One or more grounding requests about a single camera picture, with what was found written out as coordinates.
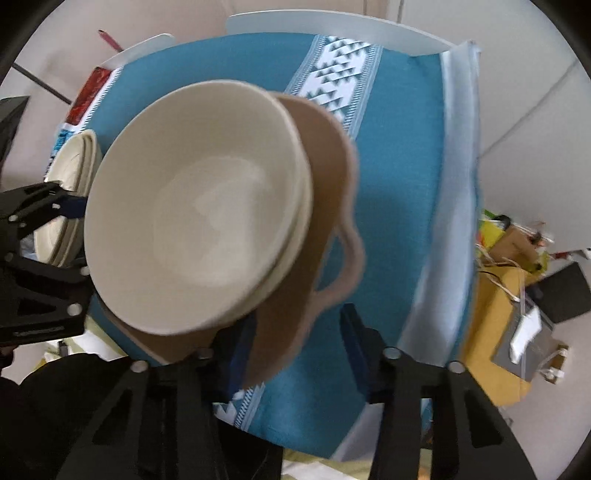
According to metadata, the small white bowl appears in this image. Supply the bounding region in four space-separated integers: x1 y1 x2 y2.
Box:
84 80 301 334

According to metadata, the large white plate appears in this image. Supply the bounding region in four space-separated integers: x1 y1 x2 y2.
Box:
48 129 103 271
33 131 88 266

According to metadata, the pink pen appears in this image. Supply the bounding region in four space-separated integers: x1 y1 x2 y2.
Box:
97 29 124 52

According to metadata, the blue patterned tablecloth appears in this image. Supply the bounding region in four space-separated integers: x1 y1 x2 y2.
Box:
44 32 483 460

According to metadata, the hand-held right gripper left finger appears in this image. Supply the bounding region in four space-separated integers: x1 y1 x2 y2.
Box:
55 318 259 480

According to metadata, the brown plastic bowl with handles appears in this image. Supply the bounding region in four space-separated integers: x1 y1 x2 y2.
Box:
108 91 366 389

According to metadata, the black flat object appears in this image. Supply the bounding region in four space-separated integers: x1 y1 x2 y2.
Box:
0 96 31 158

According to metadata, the yellow cardboard box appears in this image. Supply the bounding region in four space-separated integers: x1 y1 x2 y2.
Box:
462 265 571 407

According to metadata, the yellow floral blanket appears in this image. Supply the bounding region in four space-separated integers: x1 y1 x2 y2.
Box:
44 318 384 480

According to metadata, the brown cardboard piece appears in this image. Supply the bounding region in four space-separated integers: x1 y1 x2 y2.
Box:
488 225 546 265

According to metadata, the red packet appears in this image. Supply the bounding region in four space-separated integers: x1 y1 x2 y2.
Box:
65 67 114 125

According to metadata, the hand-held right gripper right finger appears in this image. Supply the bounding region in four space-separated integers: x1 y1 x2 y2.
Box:
339 304 539 480

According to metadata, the grey board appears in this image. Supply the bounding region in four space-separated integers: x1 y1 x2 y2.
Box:
491 318 556 383

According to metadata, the white paper card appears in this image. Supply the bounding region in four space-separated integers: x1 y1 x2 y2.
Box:
509 307 544 364

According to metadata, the black flat pad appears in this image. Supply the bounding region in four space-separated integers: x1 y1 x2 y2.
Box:
538 262 591 325

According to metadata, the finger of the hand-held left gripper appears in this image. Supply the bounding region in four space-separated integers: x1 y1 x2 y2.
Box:
0 251 93 348
0 181 88 241

